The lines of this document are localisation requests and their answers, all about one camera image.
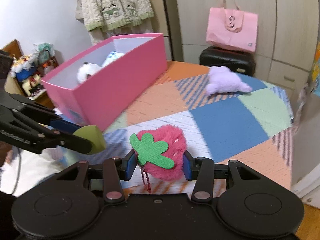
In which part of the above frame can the green makeup sponge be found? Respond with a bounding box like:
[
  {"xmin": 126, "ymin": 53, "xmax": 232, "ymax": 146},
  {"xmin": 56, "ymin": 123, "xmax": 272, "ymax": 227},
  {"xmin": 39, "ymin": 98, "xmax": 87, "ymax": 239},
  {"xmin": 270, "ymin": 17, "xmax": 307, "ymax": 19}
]
[{"xmin": 73, "ymin": 125, "xmax": 106, "ymax": 154}]

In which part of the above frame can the pink strawberry plush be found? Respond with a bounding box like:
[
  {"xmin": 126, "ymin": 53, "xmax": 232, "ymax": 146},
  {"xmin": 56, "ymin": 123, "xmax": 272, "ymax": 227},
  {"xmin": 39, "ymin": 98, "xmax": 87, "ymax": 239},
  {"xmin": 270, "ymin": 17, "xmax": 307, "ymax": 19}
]
[{"xmin": 129, "ymin": 125, "xmax": 187, "ymax": 193}]

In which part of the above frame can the white panda plush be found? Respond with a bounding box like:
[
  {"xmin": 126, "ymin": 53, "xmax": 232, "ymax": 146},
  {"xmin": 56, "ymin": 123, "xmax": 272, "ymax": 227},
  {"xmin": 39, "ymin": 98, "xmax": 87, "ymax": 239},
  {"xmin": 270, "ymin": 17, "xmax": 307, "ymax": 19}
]
[{"xmin": 76, "ymin": 62, "xmax": 102, "ymax": 84}]

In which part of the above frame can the blue wet wipes pack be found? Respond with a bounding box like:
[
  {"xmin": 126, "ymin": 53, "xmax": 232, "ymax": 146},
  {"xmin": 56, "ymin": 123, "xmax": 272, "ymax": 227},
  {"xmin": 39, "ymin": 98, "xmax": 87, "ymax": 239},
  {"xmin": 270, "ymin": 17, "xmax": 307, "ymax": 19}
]
[{"xmin": 101, "ymin": 51, "xmax": 125, "ymax": 67}]

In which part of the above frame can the wooden side cabinet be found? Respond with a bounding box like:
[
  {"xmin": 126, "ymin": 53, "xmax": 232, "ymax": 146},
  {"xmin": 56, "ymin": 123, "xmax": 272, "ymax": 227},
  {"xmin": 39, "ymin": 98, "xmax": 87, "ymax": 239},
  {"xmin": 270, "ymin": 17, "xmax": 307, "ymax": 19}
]
[{"xmin": 1, "ymin": 39, "xmax": 55, "ymax": 109}]

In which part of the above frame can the blue bowl with flowers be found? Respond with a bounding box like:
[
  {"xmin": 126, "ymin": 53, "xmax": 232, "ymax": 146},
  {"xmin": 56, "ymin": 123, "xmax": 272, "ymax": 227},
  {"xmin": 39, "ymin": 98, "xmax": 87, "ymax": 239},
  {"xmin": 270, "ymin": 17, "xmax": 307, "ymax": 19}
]
[{"xmin": 10, "ymin": 54, "xmax": 37, "ymax": 82}]

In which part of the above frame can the woven red basket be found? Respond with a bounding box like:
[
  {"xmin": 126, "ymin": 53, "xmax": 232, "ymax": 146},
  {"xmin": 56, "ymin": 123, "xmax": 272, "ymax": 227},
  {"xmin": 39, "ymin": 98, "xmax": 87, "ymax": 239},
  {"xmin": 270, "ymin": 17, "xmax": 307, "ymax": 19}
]
[{"xmin": 37, "ymin": 49, "xmax": 59, "ymax": 76}]

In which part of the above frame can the pink storage box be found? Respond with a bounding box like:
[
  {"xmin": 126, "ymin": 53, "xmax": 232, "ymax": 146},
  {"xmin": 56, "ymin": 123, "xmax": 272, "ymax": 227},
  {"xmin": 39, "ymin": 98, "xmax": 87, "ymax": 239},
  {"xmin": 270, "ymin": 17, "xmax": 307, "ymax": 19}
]
[{"xmin": 42, "ymin": 33, "xmax": 167, "ymax": 131}]

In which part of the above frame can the purple plush toy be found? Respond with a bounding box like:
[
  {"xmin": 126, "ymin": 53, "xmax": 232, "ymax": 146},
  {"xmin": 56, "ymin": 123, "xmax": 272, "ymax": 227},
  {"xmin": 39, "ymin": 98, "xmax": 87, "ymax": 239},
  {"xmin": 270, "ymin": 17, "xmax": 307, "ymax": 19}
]
[{"xmin": 206, "ymin": 66, "xmax": 253, "ymax": 96}]

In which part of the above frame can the canvas tote on rack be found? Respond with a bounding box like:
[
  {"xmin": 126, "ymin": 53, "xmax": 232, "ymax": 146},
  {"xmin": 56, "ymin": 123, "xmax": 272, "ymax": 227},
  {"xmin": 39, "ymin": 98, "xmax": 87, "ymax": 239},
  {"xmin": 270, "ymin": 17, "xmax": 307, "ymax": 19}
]
[{"xmin": 75, "ymin": 0, "xmax": 84, "ymax": 21}]

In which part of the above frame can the black suitcase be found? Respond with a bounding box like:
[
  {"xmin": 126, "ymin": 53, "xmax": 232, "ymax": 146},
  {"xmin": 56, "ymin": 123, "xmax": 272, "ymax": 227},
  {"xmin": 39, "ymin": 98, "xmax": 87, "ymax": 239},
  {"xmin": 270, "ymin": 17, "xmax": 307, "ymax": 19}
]
[{"xmin": 199, "ymin": 46, "xmax": 256, "ymax": 76}]

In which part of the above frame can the cream knitted cardigan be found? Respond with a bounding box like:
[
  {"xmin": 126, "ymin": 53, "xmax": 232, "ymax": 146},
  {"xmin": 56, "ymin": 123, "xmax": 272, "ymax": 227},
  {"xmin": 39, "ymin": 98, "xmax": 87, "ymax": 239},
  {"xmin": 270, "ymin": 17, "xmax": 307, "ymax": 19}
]
[{"xmin": 81, "ymin": 0, "xmax": 154, "ymax": 32}]

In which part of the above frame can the colourful gift bag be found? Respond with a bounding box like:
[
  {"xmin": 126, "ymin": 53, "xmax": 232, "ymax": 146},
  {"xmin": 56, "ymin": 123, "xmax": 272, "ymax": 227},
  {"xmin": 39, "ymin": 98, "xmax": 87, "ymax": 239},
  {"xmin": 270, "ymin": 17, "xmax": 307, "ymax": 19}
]
[{"xmin": 310, "ymin": 50, "xmax": 320, "ymax": 97}]

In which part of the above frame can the pink tote bag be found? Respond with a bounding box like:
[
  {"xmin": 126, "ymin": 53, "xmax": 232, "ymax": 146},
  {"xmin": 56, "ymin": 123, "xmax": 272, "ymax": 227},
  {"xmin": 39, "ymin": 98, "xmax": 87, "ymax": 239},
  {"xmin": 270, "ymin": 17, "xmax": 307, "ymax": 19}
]
[{"xmin": 206, "ymin": 0, "xmax": 258, "ymax": 53}]

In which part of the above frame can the beige wardrobe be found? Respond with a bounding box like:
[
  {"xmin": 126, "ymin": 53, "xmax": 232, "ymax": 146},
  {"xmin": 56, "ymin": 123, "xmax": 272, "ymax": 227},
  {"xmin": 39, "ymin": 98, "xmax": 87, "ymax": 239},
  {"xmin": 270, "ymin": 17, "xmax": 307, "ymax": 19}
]
[{"xmin": 151, "ymin": 0, "xmax": 319, "ymax": 98}]

